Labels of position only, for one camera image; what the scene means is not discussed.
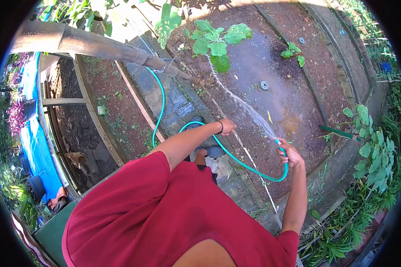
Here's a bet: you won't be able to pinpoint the person's right hand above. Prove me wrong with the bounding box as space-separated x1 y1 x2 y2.
276 138 305 169

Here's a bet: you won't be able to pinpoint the person's left hand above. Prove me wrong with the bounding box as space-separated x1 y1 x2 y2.
221 118 237 136

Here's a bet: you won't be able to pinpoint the person's right fingers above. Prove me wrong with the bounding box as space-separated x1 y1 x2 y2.
276 138 292 165

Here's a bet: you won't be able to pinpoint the green garden hose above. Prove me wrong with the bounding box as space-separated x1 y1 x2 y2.
144 66 289 183

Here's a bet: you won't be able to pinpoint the person's legs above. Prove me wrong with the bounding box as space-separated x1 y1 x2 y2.
184 115 226 184

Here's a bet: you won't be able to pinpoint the dark green stake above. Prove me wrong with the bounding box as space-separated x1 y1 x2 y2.
319 125 363 142

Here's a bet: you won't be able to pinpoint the large-leaved green plant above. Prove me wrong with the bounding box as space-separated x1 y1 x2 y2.
185 19 253 73

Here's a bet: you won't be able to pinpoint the tall leafy green plant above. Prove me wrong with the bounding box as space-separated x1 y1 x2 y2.
342 104 396 194

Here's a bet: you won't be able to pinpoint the long wooden plank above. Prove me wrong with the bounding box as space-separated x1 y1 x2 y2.
114 60 166 143

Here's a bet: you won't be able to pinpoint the green grass clump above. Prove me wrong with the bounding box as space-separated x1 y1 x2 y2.
299 180 398 267

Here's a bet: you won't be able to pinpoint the small green seedling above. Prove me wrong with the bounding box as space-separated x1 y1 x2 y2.
281 42 305 68

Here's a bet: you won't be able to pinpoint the person's body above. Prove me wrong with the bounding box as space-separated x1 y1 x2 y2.
62 151 299 267

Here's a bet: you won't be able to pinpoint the leafy overhanging branch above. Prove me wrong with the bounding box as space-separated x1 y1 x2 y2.
40 0 182 49

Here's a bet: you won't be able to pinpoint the thick bamboo pole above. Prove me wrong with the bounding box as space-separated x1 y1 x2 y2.
9 21 192 81

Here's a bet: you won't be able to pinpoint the orange cloth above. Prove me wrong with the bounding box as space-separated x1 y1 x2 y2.
47 186 68 211

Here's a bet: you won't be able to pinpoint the blue tarp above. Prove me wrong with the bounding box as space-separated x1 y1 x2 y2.
18 52 65 204

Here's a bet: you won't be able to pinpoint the black plant pot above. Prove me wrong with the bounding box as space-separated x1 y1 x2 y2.
27 175 47 202

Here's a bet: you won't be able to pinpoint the dark green board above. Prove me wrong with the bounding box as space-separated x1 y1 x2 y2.
33 200 79 267

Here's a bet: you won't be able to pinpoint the purple-leaved plant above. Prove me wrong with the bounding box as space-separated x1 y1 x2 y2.
6 100 27 137

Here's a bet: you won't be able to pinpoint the thin white string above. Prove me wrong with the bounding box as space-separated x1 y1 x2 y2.
167 45 284 229

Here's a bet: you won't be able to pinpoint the wooden frame with wire mesh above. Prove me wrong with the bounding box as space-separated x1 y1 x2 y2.
37 53 129 194

